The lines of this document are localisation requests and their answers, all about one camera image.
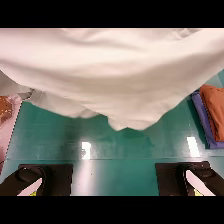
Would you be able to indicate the orange garment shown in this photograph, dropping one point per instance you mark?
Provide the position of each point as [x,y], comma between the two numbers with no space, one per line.
[215,110]

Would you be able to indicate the purple garment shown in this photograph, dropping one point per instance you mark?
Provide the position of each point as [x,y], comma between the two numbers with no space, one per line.
[203,123]

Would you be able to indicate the white shirt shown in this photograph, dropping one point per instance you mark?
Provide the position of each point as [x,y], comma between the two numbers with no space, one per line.
[116,73]

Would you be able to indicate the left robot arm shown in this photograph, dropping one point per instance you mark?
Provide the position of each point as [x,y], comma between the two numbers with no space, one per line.
[28,181]

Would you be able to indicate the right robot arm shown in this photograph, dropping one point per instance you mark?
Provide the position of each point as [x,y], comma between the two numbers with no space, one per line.
[196,180]

